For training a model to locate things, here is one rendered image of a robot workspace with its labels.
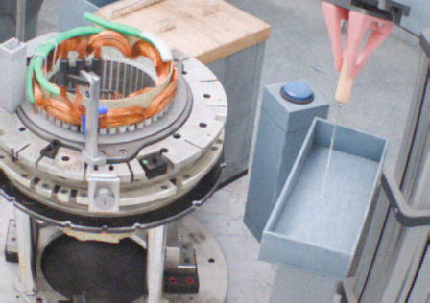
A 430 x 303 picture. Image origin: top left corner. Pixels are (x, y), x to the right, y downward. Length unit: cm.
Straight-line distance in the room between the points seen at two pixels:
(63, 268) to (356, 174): 46
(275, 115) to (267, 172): 10
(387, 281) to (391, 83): 210
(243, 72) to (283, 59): 203
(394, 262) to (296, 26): 240
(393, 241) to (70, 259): 49
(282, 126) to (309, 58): 220
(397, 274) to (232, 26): 47
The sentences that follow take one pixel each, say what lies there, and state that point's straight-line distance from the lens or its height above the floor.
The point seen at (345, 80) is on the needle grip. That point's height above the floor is 122.
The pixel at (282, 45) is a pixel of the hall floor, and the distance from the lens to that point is 357.
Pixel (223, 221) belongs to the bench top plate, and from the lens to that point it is 149.
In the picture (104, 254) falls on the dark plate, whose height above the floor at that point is 78.
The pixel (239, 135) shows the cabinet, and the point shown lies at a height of 87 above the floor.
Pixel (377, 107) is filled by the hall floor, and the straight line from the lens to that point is 332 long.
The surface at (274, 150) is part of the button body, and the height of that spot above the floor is 96.
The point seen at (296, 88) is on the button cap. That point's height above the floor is 104.
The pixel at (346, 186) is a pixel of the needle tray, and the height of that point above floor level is 102.
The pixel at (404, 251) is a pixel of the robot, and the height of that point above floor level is 84.
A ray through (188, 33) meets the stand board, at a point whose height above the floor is 107.
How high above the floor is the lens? 174
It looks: 35 degrees down
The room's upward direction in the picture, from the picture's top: 7 degrees clockwise
